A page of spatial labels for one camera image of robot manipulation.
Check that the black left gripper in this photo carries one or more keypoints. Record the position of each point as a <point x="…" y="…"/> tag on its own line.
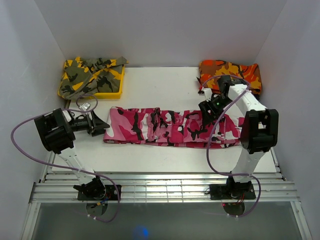
<point x="96" y="124"/>

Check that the yellow plastic tray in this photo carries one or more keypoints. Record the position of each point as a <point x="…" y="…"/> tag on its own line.
<point x="110" y="93"/>

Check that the aluminium rail frame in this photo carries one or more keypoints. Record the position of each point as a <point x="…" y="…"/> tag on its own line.
<point x="169" y="175"/>

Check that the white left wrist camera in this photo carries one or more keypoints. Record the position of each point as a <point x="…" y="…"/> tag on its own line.
<point x="84" y="107"/>

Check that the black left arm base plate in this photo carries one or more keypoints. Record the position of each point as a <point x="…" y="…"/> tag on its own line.
<point x="108" y="192"/>

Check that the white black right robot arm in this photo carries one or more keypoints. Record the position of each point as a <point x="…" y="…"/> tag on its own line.
<point x="259" y="133"/>

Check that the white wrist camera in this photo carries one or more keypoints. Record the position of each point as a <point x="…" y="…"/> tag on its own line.
<point x="207" y="93"/>
<point x="84" y="107"/>

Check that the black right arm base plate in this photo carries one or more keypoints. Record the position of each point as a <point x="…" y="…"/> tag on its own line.
<point x="225" y="192"/>

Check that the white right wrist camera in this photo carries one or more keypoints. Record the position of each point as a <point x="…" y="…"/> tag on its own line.
<point x="207" y="93"/>

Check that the green yellow camouflage trousers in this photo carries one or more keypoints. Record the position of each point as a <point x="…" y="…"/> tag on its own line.
<point x="87" y="75"/>

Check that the pink camouflage trousers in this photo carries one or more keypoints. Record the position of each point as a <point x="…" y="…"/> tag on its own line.
<point x="168" y="128"/>

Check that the orange camouflage folded trousers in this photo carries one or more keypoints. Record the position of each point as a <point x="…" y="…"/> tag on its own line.
<point x="209" y="70"/>

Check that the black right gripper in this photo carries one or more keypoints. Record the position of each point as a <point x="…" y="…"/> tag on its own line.
<point x="204" y="106"/>

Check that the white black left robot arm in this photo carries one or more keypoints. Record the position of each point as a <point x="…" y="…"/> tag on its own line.
<point x="57" y="133"/>

